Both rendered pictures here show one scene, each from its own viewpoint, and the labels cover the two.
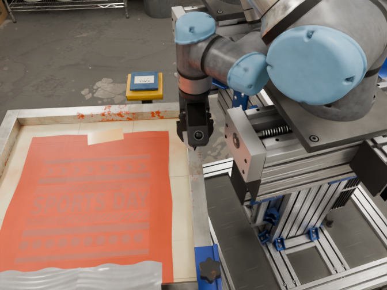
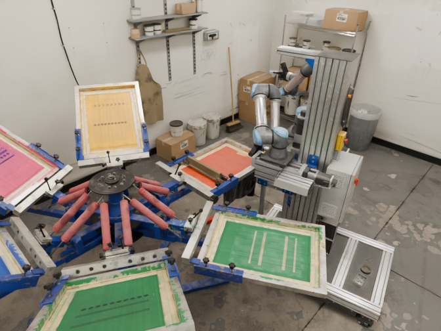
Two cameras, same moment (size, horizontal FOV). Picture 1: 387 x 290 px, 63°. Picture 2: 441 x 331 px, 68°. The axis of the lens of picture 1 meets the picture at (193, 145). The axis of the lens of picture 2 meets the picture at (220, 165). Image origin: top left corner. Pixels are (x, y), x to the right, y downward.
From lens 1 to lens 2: 231 cm
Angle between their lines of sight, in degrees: 39
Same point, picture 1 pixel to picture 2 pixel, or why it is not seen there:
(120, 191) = (232, 164)
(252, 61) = not seen: hidden behind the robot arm
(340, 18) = (260, 130)
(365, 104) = (276, 155)
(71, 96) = not seen: hidden behind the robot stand
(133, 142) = (246, 158)
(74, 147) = (232, 152)
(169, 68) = not seen: hidden behind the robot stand
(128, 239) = (225, 171)
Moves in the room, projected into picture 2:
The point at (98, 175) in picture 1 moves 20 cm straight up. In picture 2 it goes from (231, 159) to (232, 140)
